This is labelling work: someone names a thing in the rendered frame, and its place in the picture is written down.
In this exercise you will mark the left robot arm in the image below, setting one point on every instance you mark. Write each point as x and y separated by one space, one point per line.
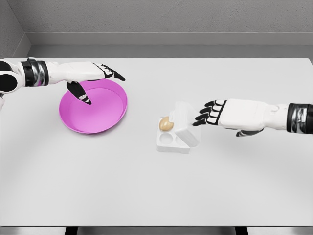
29 73

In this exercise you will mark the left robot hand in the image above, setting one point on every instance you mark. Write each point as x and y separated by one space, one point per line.
80 71

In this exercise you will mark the beige egg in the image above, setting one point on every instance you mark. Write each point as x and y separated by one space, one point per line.
165 124

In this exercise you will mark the pink round plate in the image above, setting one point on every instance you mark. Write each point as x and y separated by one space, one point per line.
97 110

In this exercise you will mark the white egg box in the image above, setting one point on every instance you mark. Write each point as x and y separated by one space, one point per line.
182 129

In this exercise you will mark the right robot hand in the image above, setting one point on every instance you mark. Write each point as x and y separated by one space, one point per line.
244 113

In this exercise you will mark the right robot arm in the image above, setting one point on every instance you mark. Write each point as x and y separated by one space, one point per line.
293 117

